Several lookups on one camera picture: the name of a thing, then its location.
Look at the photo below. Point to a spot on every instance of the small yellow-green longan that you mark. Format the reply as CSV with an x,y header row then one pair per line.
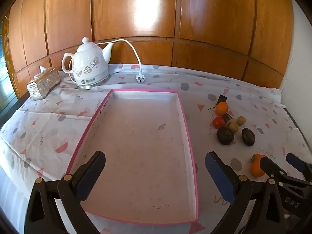
x,y
233,127
241,120

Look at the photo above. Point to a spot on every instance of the dark brown square piece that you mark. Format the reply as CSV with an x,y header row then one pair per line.
x,y
222,99
228,118

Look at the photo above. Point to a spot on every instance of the red tomato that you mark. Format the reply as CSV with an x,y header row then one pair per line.
x,y
218,122

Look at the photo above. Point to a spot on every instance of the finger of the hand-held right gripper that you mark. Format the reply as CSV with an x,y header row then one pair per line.
x,y
269,166
296,162

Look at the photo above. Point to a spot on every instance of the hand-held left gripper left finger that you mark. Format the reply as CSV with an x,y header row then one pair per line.
x,y
93,167

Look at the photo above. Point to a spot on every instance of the pink cardboard tray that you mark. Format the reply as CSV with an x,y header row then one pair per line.
x,y
139,151

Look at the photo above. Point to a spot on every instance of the silver patterned tissue box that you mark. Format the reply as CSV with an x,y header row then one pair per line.
x,y
43,84

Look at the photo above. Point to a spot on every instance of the thin dry twig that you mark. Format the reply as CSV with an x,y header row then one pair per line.
x,y
211,108

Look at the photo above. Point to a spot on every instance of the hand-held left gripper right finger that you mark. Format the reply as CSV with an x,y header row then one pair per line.
x,y
219,176

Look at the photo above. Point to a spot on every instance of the round orange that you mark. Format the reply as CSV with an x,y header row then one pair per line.
x,y
221,108

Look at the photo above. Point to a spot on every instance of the dark brown oval fruit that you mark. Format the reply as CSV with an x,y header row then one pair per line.
x,y
248,137

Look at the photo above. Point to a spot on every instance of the grey kettle base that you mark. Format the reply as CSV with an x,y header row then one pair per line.
x,y
97,84

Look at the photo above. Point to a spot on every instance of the white ceramic electric kettle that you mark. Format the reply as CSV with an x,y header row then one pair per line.
x,y
89,62

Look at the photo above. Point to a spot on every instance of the white patterned tablecloth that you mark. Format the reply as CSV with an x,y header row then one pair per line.
x,y
48,126

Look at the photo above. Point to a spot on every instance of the dark round passion fruit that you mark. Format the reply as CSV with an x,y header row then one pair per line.
x,y
225,136

